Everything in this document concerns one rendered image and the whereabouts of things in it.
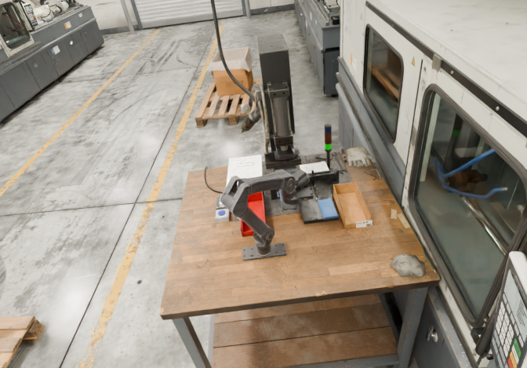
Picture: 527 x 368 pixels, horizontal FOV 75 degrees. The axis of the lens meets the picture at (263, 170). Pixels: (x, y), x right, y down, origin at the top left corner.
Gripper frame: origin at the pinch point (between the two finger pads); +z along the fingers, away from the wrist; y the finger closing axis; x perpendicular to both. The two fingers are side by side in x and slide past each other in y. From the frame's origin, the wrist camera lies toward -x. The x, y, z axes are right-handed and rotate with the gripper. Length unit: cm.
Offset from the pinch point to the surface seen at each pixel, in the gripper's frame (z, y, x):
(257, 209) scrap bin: 14.2, 6.2, 15.7
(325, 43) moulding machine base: 152, 283, -76
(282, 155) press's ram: -9.1, 22.9, 0.5
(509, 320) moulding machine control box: -62, -60, -44
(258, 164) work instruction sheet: 32, 44, 14
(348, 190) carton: 12.7, 11.5, -32.5
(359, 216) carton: 6.9, -5.5, -33.7
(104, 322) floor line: 101, -31, 132
